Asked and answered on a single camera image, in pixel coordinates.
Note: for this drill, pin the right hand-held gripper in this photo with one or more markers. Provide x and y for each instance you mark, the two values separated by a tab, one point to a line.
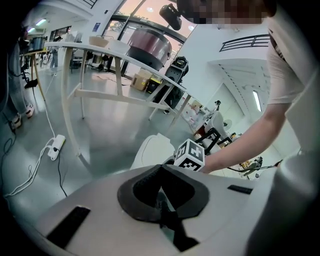
190	155

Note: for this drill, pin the white trash bin lid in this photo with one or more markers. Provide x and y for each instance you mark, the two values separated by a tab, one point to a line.
152	151

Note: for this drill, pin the person's right forearm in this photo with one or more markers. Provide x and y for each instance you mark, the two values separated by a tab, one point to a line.
237	147

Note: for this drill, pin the black stool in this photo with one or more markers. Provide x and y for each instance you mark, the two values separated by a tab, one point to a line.
212	136

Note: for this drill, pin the black and yellow box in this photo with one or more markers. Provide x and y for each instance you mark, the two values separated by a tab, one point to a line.
153	85

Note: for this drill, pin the black machine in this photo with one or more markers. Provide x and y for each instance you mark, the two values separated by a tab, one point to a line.
176	71

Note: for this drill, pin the cardboard box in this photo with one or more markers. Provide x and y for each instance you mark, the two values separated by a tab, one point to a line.
140	80

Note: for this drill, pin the dark red round cooker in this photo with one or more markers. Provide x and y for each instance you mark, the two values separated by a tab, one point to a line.
150	45

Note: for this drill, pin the black balcony railing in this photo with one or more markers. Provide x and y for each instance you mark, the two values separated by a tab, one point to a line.
245	43

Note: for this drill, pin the white container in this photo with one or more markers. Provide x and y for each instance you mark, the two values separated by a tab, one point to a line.
118	46

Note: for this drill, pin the white power strip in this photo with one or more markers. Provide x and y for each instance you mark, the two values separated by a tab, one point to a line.
56	147

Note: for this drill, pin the person's white shirt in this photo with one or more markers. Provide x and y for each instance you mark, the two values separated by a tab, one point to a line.
287	62

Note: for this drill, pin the long white table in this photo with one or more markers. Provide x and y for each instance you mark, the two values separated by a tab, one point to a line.
75	46

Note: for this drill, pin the wooden stand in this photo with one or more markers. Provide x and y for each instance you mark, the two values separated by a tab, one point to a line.
35	65

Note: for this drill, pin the grey metal pot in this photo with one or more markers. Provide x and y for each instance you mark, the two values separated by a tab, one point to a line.
37	43

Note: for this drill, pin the long wall light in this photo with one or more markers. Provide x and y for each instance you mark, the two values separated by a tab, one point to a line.
256	100

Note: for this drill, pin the black head-worn camera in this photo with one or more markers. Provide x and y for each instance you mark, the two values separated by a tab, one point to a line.
171	15

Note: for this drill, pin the blue wall sign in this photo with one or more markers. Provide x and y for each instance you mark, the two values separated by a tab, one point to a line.
96	27

